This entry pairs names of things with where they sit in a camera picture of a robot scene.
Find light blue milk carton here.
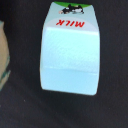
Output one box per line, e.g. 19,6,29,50
40,2,100,95

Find beige woven placemat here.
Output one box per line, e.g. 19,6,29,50
0,21,10,90

